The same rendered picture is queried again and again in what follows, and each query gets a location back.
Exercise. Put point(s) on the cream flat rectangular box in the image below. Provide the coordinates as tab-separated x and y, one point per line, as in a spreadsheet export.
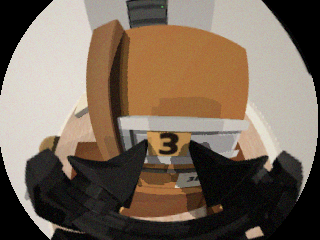
82	108

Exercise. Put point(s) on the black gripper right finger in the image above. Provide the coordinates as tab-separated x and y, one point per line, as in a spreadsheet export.
219	175

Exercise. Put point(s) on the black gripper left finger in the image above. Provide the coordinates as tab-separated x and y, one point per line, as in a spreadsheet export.
118	175

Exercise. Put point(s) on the grey square label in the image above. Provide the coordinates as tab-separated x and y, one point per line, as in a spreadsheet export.
187	180

